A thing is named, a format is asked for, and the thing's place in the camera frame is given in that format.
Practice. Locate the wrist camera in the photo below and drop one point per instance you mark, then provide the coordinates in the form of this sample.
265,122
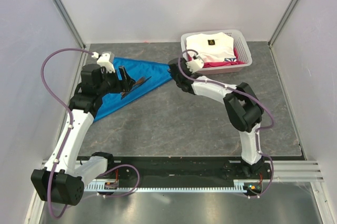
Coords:
105,60
195,64

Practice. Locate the pink folded cloth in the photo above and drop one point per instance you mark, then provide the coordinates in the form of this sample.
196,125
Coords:
226,62

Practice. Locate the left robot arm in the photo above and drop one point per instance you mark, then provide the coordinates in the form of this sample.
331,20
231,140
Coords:
61,181

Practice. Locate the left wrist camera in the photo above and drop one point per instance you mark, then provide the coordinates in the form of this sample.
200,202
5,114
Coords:
105,60

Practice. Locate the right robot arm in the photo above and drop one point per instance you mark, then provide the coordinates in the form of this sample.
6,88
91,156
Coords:
241,104

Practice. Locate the white plastic basket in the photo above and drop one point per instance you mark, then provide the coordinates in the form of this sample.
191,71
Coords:
239,43

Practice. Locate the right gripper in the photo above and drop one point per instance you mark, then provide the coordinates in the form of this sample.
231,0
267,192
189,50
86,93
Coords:
184,61

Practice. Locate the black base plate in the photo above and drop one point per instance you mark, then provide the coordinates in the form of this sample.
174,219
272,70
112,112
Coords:
225,168

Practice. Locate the left aluminium frame post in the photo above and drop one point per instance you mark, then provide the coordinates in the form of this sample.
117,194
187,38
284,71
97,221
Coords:
69,23

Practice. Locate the right aluminium frame post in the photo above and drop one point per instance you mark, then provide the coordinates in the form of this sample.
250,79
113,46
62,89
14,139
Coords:
283,21

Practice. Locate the aluminium frame post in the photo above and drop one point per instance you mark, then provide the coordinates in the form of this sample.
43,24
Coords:
69,23
283,21

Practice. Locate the slotted cable duct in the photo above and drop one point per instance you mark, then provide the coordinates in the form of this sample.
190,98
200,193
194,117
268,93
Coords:
103,186

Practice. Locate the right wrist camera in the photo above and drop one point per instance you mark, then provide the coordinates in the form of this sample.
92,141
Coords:
195,64

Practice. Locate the blue cloth napkin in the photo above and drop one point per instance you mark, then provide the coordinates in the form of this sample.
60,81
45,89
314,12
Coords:
145,76

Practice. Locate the white folded shirt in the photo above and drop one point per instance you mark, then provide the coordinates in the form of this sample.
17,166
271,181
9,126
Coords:
213,48

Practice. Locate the wooden fork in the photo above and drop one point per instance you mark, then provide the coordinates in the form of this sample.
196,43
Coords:
134,84

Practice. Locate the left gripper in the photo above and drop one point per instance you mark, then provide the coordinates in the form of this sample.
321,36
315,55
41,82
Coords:
120,86

